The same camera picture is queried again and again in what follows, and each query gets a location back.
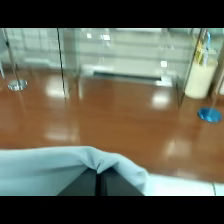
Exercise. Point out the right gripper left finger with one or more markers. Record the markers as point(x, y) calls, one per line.
point(85, 185)

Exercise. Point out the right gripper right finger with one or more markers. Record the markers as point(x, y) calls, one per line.
point(116, 185)

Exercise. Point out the light blue shirt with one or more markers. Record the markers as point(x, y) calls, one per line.
point(40, 170)

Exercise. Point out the pale round bin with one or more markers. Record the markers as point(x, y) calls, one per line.
point(200, 81)

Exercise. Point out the post with blue round foot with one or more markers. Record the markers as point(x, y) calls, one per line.
point(210, 114)

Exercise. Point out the silver post with round foot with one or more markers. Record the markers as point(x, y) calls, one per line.
point(16, 85)

